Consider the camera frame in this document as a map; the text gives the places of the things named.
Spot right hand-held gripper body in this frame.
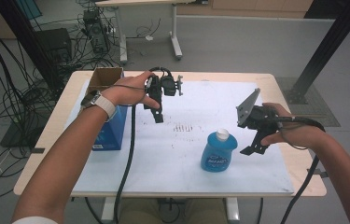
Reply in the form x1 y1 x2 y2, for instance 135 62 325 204
235 88 284 138

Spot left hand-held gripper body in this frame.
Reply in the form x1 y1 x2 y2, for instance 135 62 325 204
143 73 185 110

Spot blue bottle with white cap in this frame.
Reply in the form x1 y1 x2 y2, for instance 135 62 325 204
200 128 239 173

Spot blue cardboard box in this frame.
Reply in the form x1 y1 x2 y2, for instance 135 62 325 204
87 66 129 152

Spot person's right hand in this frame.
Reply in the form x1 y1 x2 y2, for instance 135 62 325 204
259 102 328 150

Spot person's left hand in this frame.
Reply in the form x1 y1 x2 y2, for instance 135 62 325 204
101 70 161 110

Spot light wooden table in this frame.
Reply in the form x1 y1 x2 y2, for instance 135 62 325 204
13 69 329 224

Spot desk with white legs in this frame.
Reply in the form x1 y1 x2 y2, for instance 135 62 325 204
94 0 209 65

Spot white table mat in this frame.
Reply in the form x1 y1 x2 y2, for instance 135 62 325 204
64 79 295 198

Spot person's olive pants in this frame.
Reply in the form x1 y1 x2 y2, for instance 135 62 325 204
118 197 231 224

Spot black equipment box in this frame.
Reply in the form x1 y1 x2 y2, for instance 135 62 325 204
35 27 73 63

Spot black floor plate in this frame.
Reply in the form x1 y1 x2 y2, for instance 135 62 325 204
0 119 46 148

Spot person's white shirt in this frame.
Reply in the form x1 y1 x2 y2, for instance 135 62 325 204
11 216 59 224

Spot wristwatch with white strap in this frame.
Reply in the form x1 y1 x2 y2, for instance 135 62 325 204
79 90 119 122

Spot right hand-held gripper black cable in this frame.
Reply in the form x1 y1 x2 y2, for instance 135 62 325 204
272 115 327 224

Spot hand-held gripper black cable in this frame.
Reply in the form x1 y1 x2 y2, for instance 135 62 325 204
272 115 327 224
113 105 137 224

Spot left hand-held gripper black cable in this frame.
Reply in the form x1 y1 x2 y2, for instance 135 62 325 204
113 105 137 224

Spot black metal post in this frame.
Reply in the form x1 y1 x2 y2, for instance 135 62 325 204
0 0 63 91
283 0 350 105

